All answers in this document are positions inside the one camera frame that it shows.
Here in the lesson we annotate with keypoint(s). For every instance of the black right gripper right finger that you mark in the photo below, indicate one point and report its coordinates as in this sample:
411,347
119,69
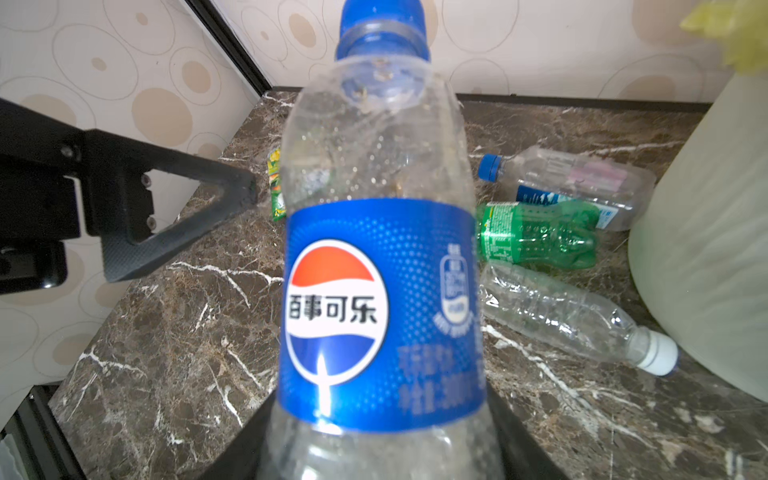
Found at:
522,457

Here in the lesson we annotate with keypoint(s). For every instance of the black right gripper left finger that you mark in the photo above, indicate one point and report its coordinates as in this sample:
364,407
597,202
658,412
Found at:
242,457

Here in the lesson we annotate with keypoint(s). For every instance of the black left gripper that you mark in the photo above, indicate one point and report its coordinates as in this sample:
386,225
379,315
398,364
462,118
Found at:
145,203

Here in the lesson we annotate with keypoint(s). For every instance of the clear bottle white cap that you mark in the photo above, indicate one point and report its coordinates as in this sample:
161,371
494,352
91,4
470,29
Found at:
571,319

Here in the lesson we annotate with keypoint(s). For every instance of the clear Pepsi bottle blue label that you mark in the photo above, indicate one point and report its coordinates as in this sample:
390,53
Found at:
381,371

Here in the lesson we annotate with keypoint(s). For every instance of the green bottle yellow cap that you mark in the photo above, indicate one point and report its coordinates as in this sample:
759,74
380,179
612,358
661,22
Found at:
559,235

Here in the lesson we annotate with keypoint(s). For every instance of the clear bottle blue cap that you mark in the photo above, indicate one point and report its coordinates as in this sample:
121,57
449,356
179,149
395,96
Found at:
542,176

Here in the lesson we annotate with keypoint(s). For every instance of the white plastic waste bin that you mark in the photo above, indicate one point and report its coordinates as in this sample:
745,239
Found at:
698,256

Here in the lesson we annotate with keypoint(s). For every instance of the yellow plastic bin liner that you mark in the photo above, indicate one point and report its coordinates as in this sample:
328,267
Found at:
740,27

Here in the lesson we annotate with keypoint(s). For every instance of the green Fox's candy bag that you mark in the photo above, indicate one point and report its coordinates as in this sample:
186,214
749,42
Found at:
277,204

